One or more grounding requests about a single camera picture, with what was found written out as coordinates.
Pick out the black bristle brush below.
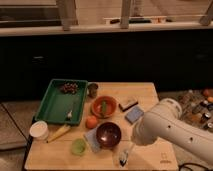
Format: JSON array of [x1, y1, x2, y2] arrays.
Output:
[[119, 150, 129, 166]]

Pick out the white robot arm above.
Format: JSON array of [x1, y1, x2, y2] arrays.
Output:
[[131, 98, 213, 165]]

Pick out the green plastic cup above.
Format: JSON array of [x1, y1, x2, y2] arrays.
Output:
[[71, 138, 86, 156]]

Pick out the small metal cup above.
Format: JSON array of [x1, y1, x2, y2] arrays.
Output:
[[88, 83, 98, 98]]

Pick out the dark maroon bowl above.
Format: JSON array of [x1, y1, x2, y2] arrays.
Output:
[[96, 122, 122, 149]]

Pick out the wooden table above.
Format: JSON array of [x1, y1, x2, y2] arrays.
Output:
[[24, 82, 178, 171]]

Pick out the blue sponge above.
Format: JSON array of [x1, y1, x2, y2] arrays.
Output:
[[125, 106, 144, 124]]

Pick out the blue cloth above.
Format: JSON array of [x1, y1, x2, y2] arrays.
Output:
[[84, 128, 101, 153]]

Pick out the brown block eraser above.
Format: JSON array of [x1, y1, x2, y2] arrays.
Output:
[[119, 98, 138, 112]]

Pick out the orange fruit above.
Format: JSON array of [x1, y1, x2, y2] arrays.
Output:
[[85, 116, 98, 129]]

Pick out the green vegetable in bowl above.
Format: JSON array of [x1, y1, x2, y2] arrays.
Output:
[[101, 101, 107, 117]]

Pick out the orange bowl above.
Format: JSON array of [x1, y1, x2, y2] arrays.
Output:
[[91, 96, 117, 119]]

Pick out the yellow wooden tool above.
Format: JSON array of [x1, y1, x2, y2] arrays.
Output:
[[47, 124, 71, 143]]

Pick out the small white garlic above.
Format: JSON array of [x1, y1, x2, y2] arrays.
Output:
[[66, 110, 72, 120]]

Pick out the bunch of dark grapes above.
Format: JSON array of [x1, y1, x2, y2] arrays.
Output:
[[60, 83, 78, 94]]

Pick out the green plastic tray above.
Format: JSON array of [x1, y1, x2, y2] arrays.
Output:
[[35, 79, 88, 125]]

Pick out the white round container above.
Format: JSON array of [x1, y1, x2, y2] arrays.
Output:
[[29, 121, 49, 140]]

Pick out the black cable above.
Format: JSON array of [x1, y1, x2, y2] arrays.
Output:
[[178, 161, 213, 171]]

